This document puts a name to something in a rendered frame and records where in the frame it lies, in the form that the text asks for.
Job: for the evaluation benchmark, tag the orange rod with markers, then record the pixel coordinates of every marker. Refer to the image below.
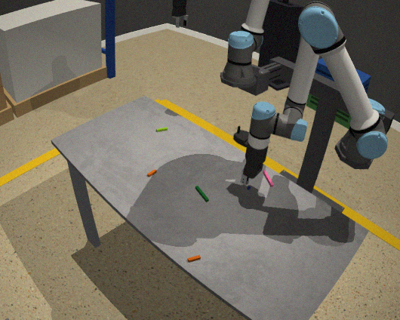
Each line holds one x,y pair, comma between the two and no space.
194,258
151,173

